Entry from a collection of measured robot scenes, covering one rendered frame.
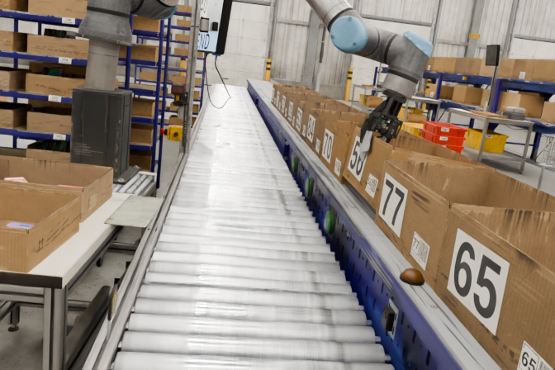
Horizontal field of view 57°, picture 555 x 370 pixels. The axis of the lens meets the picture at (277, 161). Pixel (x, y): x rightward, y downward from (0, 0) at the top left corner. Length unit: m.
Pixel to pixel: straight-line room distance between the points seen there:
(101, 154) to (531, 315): 1.58
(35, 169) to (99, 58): 0.46
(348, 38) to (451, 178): 0.45
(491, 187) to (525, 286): 0.68
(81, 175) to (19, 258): 0.62
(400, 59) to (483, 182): 0.39
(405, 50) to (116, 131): 1.07
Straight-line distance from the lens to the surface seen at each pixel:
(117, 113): 1.94
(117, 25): 1.95
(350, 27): 1.36
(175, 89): 2.45
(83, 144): 1.99
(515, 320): 0.78
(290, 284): 1.23
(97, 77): 1.98
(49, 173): 1.85
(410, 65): 1.44
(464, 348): 0.82
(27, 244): 1.22
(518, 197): 1.31
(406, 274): 0.99
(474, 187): 1.41
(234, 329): 1.04
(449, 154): 1.68
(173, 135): 2.57
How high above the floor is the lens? 1.27
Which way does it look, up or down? 11 degrees down
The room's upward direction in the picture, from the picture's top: 7 degrees clockwise
